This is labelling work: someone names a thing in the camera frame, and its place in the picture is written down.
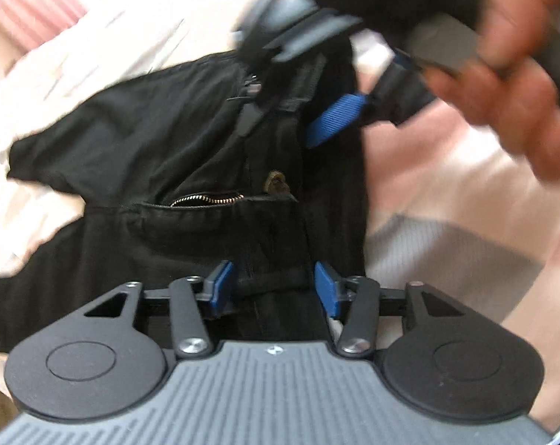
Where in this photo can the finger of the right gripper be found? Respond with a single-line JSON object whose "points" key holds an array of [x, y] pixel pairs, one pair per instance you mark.
{"points": [[398, 95], [258, 97]]}

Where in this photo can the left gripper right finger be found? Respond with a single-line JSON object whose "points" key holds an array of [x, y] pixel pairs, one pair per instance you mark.
{"points": [[354, 302]]}

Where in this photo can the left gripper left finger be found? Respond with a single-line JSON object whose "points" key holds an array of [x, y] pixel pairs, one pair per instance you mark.
{"points": [[192, 300]]}

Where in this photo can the black trousers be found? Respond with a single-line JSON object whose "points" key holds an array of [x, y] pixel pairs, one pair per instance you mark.
{"points": [[171, 189]]}

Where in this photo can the person right hand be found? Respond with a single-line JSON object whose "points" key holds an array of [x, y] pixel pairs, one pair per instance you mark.
{"points": [[505, 89]]}

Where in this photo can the checkered pink grey quilt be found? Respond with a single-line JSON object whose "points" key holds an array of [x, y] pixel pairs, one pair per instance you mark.
{"points": [[447, 205]]}

